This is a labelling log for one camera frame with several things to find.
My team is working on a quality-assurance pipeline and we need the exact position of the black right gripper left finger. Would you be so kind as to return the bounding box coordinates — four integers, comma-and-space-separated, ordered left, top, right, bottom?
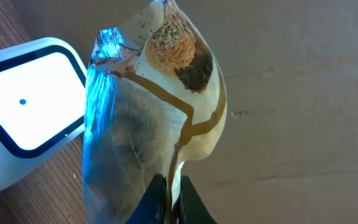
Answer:
125, 174, 166, 224

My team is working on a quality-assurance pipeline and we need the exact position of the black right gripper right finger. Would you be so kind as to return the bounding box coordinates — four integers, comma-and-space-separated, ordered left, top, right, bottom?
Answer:
178, 175, 217, 224

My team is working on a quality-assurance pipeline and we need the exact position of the beige brown snack bag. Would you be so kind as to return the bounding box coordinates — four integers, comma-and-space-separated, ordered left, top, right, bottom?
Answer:
83, 1, 227, 223

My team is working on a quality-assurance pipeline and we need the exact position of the white barcode scanner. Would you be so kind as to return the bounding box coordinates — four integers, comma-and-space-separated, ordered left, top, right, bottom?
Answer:
0, 37, 86, 191

